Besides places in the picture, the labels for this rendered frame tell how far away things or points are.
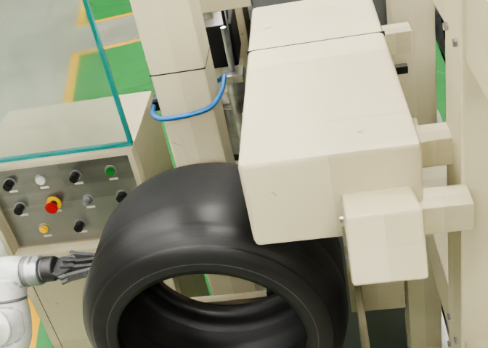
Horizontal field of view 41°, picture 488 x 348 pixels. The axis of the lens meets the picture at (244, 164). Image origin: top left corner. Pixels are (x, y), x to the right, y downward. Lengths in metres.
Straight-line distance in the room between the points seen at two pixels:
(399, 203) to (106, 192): 1.50
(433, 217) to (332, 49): 0.38
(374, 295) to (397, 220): 1.01
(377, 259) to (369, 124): 0.20
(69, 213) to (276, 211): 1.46
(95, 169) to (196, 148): 0.64
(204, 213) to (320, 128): 0.45
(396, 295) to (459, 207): 0.92
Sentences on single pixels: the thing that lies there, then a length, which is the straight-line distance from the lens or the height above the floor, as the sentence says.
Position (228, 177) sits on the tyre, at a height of 1.48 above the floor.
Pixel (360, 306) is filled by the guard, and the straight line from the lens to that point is 1.77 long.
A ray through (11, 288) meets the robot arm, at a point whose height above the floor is 1.05.
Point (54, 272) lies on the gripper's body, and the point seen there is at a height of 1.07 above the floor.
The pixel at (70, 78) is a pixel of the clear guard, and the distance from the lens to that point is 2.03.
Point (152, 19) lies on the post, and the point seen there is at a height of 1.79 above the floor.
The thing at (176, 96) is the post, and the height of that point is 1.59.
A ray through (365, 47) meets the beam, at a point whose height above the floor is 1.78.
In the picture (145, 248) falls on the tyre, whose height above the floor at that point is 1.45.
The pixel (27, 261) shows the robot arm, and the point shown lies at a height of 1.10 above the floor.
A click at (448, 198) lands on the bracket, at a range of 0.96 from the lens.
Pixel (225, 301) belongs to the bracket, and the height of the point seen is 0.95.
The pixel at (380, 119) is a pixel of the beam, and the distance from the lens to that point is 0.96.
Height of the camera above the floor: 2.27
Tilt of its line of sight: 33 degrees down
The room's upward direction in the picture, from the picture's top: 12 degrees counter-clockwise
